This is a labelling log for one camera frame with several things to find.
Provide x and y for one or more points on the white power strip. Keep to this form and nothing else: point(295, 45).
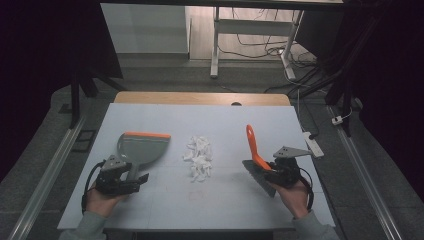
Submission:
point(313, 144)

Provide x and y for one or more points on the wooden table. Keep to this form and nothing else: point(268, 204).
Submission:
point(200, 98)

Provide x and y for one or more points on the person's left hand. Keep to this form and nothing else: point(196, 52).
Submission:
point(103, 201)

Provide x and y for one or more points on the pile of white paper scraps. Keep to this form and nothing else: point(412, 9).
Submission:
point(199, 158)

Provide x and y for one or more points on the person's right hand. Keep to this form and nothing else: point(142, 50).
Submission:
point(293, 198)

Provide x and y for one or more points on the grey dustpan with orange edge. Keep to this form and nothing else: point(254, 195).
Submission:
point(143, 148)

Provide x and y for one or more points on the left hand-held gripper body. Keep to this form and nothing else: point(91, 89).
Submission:
point(113, 181)

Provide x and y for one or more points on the white cabinet panel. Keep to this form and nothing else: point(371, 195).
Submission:
point(145, 28)

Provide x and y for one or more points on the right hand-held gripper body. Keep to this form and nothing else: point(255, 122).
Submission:
point(286, 170)

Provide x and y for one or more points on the black metal stand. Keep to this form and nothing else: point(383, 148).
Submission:
point(345, 90)
point(76, 96)

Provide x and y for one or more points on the small white plug adapter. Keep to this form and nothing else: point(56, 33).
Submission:
point(337, 120)

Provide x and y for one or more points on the black rectangular floor frame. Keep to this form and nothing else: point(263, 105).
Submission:
point(83, 140)

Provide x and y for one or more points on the aluminium floor rail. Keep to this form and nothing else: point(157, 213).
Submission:
point(363, 180)
point(43, 186)

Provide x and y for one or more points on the white desk frame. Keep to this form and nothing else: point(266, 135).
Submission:
point(250, 27)

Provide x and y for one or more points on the pale blue table mat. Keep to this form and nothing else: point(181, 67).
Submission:
point(206, 206)

